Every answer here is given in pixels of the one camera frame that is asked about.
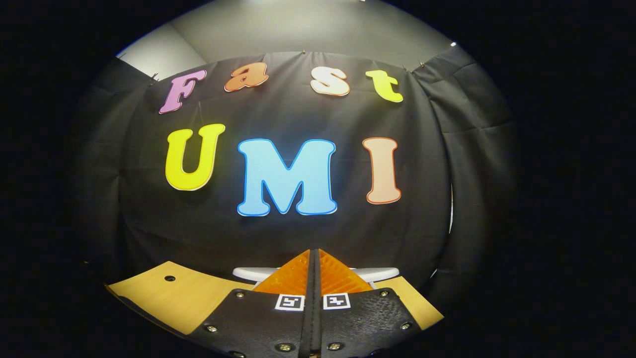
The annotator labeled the white desktop garbage bin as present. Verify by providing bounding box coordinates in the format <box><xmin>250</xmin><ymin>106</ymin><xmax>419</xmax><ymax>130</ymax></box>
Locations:
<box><xmin>233</xmin><ymin>267</ymin><xmax>400</xmax><ymax>290</ymax></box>

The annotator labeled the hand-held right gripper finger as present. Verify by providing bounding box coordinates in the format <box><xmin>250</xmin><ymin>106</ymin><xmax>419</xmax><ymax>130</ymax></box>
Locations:
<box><xmin>314</xmin><ymin>249</ymin><xmax>423</xmax><ymax>358</ymax></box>
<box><xmin>186</xmin><ymin>249</ymin><xmax>316</xmax><ymax>358</ymax></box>

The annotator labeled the black backdrop cloth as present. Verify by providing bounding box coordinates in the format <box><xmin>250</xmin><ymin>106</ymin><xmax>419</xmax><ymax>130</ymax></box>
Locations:
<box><xmin>70</xmin><ymin>45</ymin><xmax>522</xmax><ymax>319</ymax></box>

